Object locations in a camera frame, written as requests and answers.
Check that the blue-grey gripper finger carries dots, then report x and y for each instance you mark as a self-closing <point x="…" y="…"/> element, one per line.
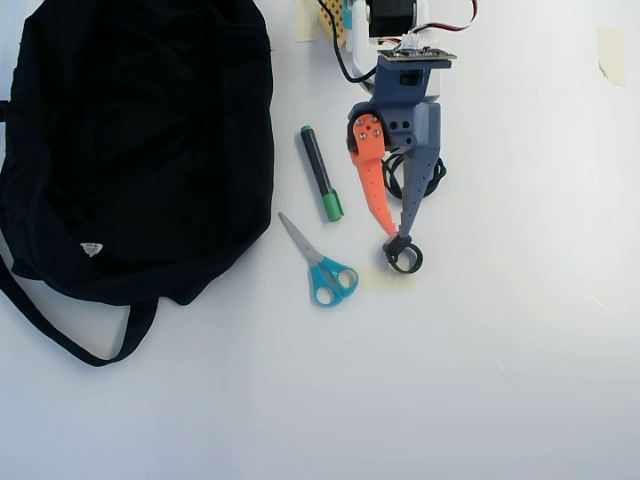
<point x="417" y="190"/>

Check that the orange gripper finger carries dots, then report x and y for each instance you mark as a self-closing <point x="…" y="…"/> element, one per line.
<point x="370" y="170"/>

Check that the blue-grey gripper body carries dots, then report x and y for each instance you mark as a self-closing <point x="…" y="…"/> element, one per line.
<point x="406" y="131"/>

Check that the white grey teal robot arm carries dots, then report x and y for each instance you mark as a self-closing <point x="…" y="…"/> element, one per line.
<point x="395" y="17"/>

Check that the black fabric bag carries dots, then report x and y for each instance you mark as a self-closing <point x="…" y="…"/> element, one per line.
<point x="125" y="150"/>

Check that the black marker with green cap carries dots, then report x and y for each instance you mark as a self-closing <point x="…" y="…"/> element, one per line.
<point x="316" y="165"/>

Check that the square masking tape patch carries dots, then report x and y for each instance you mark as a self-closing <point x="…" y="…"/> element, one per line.
<point x="380" y="283"/>

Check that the yellow perforated base block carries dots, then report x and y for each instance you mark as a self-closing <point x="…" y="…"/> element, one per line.
<point x="330" y="30"/>

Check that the long masking tape strip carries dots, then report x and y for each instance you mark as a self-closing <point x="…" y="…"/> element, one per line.
<point x="305" y="25"/>

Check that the torn masking tape strip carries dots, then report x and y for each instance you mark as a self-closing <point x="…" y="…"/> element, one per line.
<point x="611" y="55"/>

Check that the bare camera circuit board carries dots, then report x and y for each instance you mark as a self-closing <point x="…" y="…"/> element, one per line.
<point x="415" y="54"/>

